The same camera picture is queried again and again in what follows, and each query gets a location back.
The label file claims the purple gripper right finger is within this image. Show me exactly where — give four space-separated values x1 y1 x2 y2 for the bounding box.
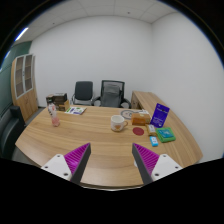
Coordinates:
132 143 182 184

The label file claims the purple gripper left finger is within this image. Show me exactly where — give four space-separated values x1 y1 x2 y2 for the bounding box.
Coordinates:
42 143 91 183

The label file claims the pink drink bottle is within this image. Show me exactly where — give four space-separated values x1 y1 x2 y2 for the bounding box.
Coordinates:
48 103 60 127

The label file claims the small blue card box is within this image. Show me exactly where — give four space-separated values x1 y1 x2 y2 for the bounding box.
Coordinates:
150 136 158 147

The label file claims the green box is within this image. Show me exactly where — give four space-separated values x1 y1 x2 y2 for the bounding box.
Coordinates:
156 127 176 143

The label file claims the red round coaster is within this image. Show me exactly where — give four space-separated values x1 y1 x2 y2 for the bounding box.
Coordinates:
132 127 144 136

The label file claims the small yellow packet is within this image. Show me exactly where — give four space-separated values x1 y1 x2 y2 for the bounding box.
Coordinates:
147 124 156 136

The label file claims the orange snack box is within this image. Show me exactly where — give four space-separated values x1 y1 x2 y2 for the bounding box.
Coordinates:
131 113 146 125

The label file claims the wooden side desk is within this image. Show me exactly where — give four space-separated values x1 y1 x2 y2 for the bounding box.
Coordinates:
130 90 188 141

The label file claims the purple standing sign card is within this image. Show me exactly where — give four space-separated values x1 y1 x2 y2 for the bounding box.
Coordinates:
150 103 170 128

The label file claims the white ceramic mug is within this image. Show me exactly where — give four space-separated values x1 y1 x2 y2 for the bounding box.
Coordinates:
111 115 128 132

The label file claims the green white leaflet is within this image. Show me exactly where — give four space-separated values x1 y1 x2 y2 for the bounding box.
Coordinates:
66 106 86 115

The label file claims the round patterned plate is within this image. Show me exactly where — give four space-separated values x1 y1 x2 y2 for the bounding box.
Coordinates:
120 110 134 120

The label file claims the dark brown box stack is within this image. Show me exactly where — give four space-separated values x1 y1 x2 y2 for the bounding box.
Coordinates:
46 93 70 111

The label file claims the black leather armchair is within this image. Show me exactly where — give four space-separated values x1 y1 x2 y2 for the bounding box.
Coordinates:
0 106 25 160

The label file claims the black office chair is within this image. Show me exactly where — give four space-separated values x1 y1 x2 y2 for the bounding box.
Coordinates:
71 81 93 105

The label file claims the grey mesh office chair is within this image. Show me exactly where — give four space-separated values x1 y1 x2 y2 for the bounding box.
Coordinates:
92 80 131 108

